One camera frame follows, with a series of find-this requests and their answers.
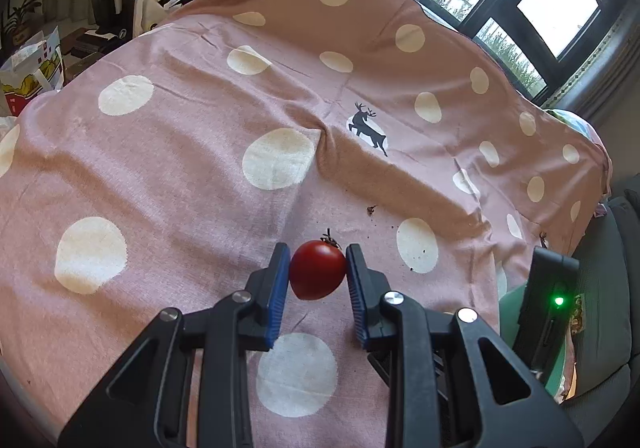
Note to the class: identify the pastel cushion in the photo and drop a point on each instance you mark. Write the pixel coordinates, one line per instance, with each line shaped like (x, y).
(580, 125)

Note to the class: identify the black framed window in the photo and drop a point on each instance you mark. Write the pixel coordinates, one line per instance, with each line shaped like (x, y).
(480, 8)

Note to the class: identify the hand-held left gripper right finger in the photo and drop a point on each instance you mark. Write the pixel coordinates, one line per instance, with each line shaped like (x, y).
(356, 298)

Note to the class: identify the printed shopping bag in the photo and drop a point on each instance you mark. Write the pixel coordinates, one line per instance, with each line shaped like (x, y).
(32, 73)

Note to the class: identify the dark flat boxes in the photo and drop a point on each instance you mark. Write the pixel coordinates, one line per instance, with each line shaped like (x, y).
(92, 45)

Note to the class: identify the white tote bag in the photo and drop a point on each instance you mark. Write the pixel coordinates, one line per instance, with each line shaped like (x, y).
(147, 8)

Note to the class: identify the grey sofa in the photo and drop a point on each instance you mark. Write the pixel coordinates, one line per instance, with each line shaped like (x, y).
(610, 278)

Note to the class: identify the red cherry tomato with stem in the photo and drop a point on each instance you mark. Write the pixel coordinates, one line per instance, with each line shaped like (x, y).
(317, 270)

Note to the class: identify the green plastic bowl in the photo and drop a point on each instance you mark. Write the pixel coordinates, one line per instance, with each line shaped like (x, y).
(507, 313)

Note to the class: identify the dried stem bit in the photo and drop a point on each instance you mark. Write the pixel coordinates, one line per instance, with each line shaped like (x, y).
(371, 210)

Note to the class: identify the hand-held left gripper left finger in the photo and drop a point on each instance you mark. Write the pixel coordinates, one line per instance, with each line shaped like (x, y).
(279, 298)

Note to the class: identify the potted plant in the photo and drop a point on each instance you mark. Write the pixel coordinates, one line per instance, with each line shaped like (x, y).
(20, 18)

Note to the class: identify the pink polka dot blanket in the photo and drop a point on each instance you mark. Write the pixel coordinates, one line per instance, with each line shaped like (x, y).
(200, 128)

